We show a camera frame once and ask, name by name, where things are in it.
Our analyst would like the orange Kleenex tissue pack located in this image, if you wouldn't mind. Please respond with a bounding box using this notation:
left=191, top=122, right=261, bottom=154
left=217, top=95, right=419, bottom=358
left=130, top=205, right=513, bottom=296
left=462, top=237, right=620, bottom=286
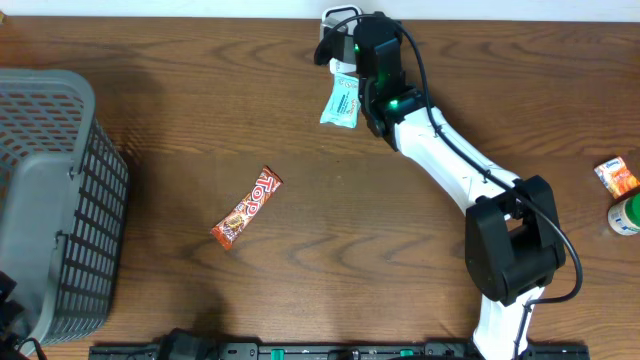
left=594, top=157, right=639, bottom=199

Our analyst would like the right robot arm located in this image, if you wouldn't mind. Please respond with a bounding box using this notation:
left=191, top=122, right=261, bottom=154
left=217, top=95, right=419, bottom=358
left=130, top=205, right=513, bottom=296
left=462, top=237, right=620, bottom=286
left=337, top=12, right=583, bottom=359

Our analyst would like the teal wet wipes pack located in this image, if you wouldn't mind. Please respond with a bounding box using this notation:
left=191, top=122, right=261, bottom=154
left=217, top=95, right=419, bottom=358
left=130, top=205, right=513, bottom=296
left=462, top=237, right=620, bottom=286
left=320, top=73, right=360, bottom=129

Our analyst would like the red Top chocolate bar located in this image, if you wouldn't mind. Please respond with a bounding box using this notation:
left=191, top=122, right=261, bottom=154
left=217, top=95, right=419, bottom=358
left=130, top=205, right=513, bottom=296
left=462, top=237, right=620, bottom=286
left=210, top=166, right=282, bottom=250

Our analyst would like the white barcode scanner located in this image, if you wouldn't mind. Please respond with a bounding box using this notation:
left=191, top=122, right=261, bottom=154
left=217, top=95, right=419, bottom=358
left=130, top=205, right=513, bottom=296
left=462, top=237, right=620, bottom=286
left=318, top=4, right=363, bottom=74

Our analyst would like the black mounting rail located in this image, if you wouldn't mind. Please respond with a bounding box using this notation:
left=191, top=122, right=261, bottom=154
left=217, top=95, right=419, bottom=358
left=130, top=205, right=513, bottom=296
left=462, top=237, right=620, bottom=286
left=89, top=341, right=591, bottom=360

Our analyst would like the grey plastic basket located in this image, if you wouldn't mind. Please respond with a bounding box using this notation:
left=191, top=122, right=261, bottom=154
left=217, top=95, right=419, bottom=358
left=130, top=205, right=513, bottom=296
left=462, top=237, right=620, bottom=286
left=1, top=69, right=130, bottom=355

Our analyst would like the green lid jar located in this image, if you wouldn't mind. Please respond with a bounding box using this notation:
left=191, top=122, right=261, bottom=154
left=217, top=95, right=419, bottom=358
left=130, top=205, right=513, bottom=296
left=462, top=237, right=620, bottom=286
left=607, top=195, right=640, bottom=236

